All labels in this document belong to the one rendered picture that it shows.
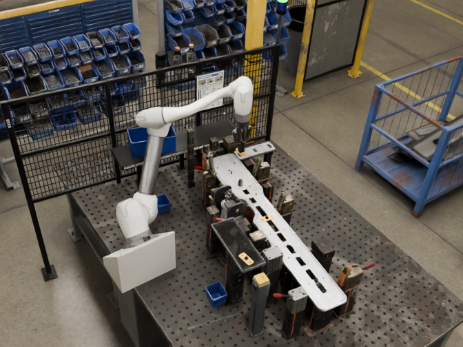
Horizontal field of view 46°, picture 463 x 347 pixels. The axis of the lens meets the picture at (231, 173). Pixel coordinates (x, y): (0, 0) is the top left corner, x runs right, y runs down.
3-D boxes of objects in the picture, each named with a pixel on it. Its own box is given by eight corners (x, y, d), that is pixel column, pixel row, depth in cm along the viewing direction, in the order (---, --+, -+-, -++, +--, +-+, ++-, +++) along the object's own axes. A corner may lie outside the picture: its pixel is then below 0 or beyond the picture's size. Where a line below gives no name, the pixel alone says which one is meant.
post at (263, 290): (264, 333, 302) (271, 283, 274) (252, 338, 299) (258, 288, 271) (257, 322, 307) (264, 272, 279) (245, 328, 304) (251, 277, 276)
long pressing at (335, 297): (353, 299, 287) (354, 297, 286) (318, 314, 279) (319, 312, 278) (233, 152, 379) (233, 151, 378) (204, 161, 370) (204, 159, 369)
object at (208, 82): (223, 106, 395) (225, 69, 375) (195, 113, 386) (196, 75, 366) (222, 104, 396) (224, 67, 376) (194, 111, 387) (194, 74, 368)
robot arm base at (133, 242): (136, 246, 311) (132, 237, 311) (122, 249, 329) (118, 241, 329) (162, 235, 321) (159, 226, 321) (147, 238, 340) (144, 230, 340)
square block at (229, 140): (235, 179, 401) (238, 140, 378) (225, 182, 398) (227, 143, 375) (230, 173, 407) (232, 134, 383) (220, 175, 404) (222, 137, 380)
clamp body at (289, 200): (292, 238, 358) (299, 200, 336) (276, 244, 354) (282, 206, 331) (285, 229, 364) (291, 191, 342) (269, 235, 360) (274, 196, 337)
